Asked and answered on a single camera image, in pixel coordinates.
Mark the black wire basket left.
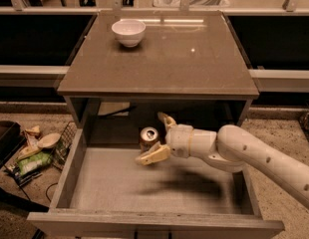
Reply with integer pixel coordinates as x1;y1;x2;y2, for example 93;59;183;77
52;121;77;171

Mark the beige bowl on floor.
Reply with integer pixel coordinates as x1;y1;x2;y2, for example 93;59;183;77
37;132;61;148

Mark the black wire basket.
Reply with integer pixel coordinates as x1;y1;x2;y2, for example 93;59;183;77
52;121;77;171
298;104;309;143

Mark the black wire basket right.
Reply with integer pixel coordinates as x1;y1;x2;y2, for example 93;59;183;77
298;104;309;143

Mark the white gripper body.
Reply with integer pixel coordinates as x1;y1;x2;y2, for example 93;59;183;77
165;124;193;158

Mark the black bin on floor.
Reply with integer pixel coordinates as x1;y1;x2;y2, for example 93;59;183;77
0;120;26;169

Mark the green snack bag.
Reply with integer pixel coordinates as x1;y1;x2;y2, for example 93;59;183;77
17;151;52;176

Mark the white ceramic bowl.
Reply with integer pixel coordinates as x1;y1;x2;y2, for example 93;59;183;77
112;19;146;48

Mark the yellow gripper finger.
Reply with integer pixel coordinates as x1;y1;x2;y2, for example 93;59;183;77
157;112;176;131
136;141;170;165

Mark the open grey top drawer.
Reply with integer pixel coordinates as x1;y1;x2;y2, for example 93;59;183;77
28;119;284;239

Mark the yellow snack packet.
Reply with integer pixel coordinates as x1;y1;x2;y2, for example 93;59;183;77
17;125;41;160

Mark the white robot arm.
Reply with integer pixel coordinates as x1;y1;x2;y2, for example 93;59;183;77
136;113;309;209

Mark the orange soda can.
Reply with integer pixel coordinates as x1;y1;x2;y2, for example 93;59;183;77
140;126;159;152

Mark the grey cabinet with glass top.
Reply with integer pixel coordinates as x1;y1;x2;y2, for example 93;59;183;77
58;11;259;124

